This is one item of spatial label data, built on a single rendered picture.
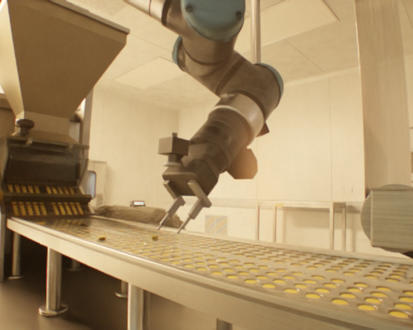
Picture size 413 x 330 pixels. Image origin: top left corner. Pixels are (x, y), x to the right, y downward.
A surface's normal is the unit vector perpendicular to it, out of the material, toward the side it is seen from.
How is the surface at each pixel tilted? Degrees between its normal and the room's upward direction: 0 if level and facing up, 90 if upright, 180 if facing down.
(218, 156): 98
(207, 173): 90
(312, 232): 90
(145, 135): 90
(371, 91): 90
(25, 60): 118
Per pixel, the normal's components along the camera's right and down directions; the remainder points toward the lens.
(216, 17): 0.14, -0.03
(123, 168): 0.73, -0.05
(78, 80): 0.63, 0.43
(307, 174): -0.68, -0.08
